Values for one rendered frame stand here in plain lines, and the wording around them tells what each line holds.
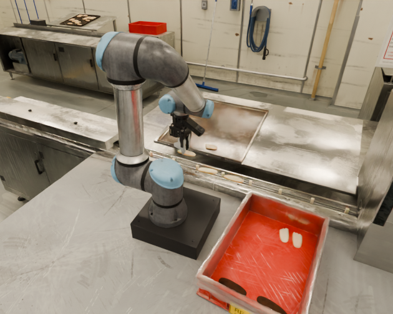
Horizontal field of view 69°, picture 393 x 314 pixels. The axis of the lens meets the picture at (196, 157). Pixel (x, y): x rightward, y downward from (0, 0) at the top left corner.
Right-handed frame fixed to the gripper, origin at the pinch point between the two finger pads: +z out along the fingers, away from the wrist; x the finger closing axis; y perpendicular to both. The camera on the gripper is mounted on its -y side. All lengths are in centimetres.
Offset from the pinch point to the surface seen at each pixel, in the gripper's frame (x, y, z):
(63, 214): 52, 32, 11
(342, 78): -338, -72, 53
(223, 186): 9.8, -24.3, 7.6
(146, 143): -13.3, 33.8, 11.9
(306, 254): 29, -65, 11
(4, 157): 8, 149, 42
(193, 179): 9.8, -8.5, 9.0
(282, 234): 24, -55, 10
